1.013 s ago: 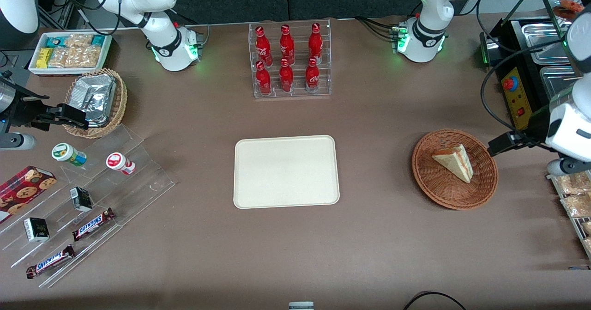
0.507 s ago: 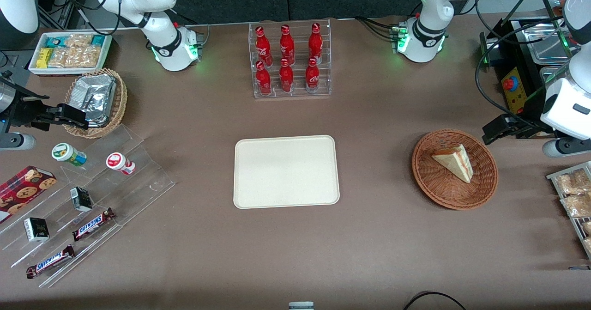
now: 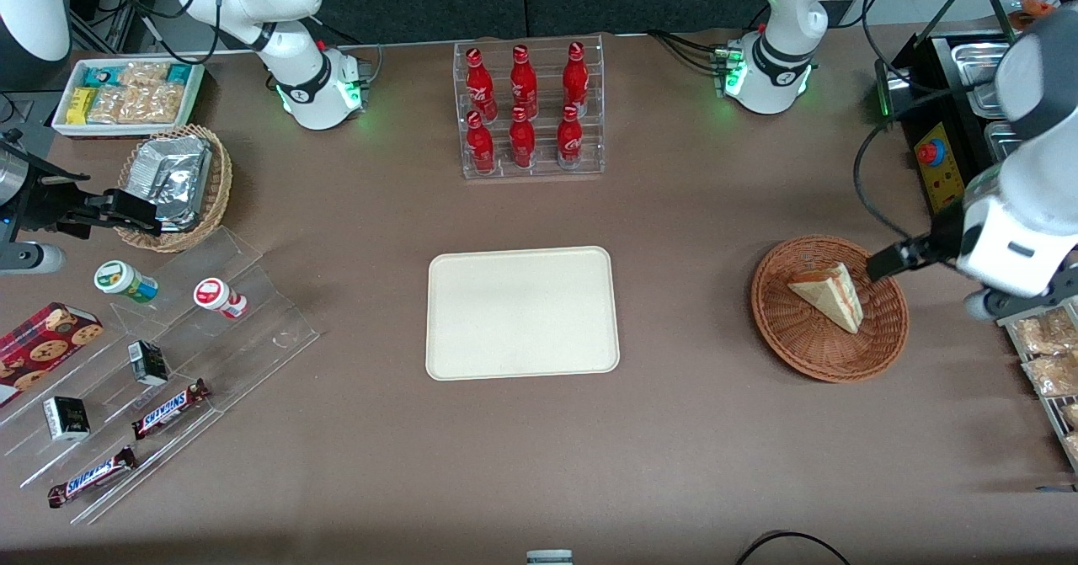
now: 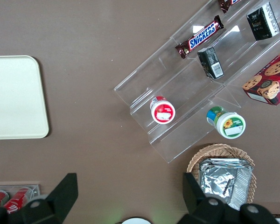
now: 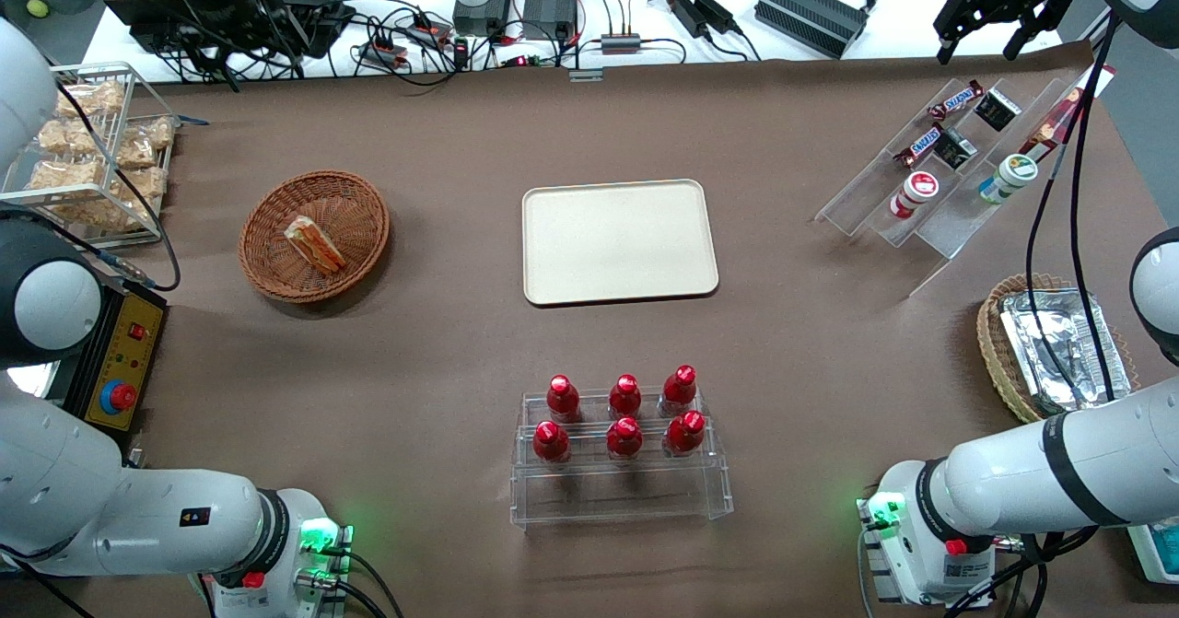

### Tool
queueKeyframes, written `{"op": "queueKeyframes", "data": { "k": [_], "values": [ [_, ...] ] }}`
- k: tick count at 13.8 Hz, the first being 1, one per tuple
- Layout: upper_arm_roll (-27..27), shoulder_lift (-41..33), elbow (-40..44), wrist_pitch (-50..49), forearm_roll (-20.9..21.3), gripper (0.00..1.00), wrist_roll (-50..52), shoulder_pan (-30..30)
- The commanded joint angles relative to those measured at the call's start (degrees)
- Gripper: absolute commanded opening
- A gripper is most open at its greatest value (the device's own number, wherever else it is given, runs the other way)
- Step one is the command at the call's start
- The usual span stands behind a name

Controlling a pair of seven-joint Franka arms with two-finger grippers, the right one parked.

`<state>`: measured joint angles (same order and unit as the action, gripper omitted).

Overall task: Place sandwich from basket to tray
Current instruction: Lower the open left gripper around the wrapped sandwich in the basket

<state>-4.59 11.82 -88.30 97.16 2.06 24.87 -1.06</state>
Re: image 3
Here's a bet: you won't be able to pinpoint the red lid cup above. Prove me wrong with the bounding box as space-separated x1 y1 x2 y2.
193 277 249 320

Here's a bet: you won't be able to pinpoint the steel food pan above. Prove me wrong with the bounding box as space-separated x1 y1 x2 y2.
952 41 1016 120
984 120 1024 166

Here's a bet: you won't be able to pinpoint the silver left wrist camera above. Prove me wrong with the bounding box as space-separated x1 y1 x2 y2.
964 266 1078 323

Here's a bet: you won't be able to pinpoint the red plaid cookie box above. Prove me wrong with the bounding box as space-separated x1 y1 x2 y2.
0 301 104 408

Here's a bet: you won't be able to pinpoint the light tan wicker basket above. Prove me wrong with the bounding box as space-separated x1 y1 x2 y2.
116 124 233 253

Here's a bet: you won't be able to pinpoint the black looped floor cable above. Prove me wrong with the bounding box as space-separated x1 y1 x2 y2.
735 530 851 565

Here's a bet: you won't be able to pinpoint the clear cracker bag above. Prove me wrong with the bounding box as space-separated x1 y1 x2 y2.
122 85 186 124
87 85 127 124
118 61 169 90

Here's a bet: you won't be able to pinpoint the red cola bottle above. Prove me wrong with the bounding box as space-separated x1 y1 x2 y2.
509 107 537 170
563 41 590 115
510 45 540 120
466 110 498 174
466 47 498 121
557 104 584 170

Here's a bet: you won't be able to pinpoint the silver foil pack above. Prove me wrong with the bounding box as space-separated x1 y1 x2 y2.
125 134 213 231

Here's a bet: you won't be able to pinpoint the black base cables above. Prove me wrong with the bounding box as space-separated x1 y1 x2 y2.
647 29 734 74
310 16 385 86

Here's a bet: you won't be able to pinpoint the cream plastic tray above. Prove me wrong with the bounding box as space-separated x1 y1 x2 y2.
425 246 622 381

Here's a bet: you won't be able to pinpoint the metal wire rack tray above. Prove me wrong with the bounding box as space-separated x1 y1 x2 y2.
998 300 1078 473

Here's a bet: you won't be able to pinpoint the clear acrylic bottle rack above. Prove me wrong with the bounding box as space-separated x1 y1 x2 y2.
453 35 606 180

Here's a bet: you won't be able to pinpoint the brown wicker basket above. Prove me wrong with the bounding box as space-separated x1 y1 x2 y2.
750 235 910 383

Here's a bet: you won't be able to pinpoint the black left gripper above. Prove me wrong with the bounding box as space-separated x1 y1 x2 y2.
866 201 969 285

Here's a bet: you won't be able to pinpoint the black left base cables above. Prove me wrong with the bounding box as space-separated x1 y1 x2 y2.
647 29 734 74

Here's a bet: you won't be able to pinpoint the black food warmer case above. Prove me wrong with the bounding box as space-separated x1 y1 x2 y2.
874 0 1078 216

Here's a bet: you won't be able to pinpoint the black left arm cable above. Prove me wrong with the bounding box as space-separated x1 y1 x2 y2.
852 85 940 242

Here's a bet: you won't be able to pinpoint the black right base cables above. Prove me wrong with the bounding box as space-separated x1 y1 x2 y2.
310 16 385 86

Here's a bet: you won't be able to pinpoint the white snack tray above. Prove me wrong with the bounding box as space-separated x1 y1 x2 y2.
52 58 205 139

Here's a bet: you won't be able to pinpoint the Snickers chocolate bar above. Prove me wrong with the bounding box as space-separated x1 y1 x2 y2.
131 378 211 440
47 445 138 509

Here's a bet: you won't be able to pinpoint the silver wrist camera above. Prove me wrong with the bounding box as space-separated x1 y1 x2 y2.
964 266 1078 323
0 243 66 275

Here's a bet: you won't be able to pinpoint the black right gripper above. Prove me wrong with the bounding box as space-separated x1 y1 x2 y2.
15 178 163 241

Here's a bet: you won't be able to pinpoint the triangular sandwich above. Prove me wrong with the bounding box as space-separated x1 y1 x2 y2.
787 262 865 335

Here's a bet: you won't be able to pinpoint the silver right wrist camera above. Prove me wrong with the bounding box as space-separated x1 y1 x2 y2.
0 243 66 275

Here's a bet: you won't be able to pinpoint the clear acrylic stepped display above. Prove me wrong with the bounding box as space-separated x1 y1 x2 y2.
0 227 321 525

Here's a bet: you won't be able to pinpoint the green lid cup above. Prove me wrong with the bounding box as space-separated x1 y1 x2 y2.
93 259 159 305

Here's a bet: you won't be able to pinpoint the small black carton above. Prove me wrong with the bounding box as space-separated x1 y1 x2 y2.
127 339 170 386
43 396 91 442

